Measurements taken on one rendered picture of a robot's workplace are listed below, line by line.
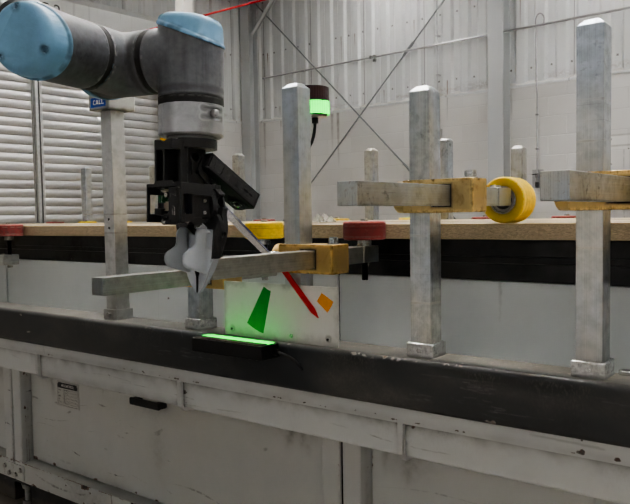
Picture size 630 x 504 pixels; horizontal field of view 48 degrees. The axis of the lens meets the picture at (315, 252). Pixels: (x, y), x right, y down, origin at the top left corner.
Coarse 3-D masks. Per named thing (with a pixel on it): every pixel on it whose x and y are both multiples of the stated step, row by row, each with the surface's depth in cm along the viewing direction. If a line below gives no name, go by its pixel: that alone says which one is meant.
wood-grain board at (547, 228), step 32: (32, 224) 274; (64, 224) 249; (96, 224) 228; (128, 224) 211; (160, 224) 196; (320, 224) 145; (448, 224) 128; (480, 224) 124; (512, 224) 121; (544, 224) 117
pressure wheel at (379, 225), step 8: (344, 224) 133; (352, 224) 131; (360, 224) 130; (368, 224) 130; (376, 224) 131; (384, 224) 132; (344, 232) 133; (352, 232) 131; (360, 232) 130; (368, 232) 130; (376, 232) 131; (384, 232) 132; (360, 240) 133; (368, 240) 133
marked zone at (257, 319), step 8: (264, 288) 127; (264, 296) 127; (256, 304) 128; (264, 304) 127; (256, 312) 128; (264, 312) 127; (248, 320) 130; (256, 320) 128; (264, 320) 127; (256, 328) 129
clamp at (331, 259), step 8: (280, 248) 124; (288, 248) 123; (296, 248) 122; (304, 248) 121; (312, 248) 120; (320, 248) 119; (328, 248) 118; (336, 248) 119; (344, 248) 120; (320, 256) 119; (328, 256) 118; (336, 256) 119; (344, 256) 120; (320, 264) 119; (328, 264) 118; (336, 264) 119; (344, 264) 120; (280, 272) 125; (296, 272) 122; (304, 272) 121; (312, 272) 120; (320, 272) 119; (328, 272) 118; (336, 272) 119; (344, 272) 121
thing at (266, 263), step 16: (224, 256) 107; (240, 256) 106; (256, 256) 108; (272, 256) 111; (288, 256) 114; (304, 256) 117; (352, 256) 128; (368, 256) 132; (224, 272) 103; (240, 272) 105; (256, 272) 108; (272, 272) 111
